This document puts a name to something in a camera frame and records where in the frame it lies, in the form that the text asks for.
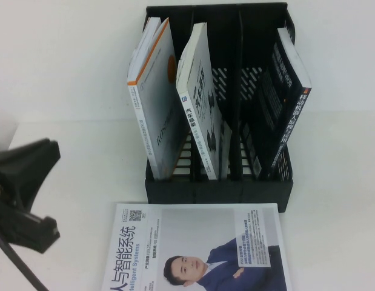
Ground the white car cover book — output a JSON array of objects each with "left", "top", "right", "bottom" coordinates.
[{"left": 176, "top": 21, "right": 223, "bottom": 179}]

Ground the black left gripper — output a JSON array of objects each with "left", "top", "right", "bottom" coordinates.
[{"left": 0, "top": 138, "right": 61, "bottom": 253}]

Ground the dark robotics book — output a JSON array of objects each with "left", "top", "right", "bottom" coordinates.
[{"left": 255, "top": 27, "right": 312, "bottom": 179}]

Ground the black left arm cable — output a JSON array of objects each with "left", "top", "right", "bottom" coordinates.
[{"left": 0, "top": 227, "right": 47, "bottom": 291}]

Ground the thin white booklet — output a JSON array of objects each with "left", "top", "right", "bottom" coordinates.
[{"left": 128, "top": 16, "right": 162, "bottom": 76}]

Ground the magazine with suited man cover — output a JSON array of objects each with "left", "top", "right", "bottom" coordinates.
[{"left": 99, "top": 202, "right": 290, "bottom": 291}]

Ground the black perforated book stand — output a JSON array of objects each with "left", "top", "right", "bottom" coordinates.
[{"left": 144, "top": 2, "right": 298, "bottom": 213}]

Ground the white book with orange spine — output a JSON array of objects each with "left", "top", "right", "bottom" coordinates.
[{"left": 126, "top": 17, "right": 179, "bottom": 181}]

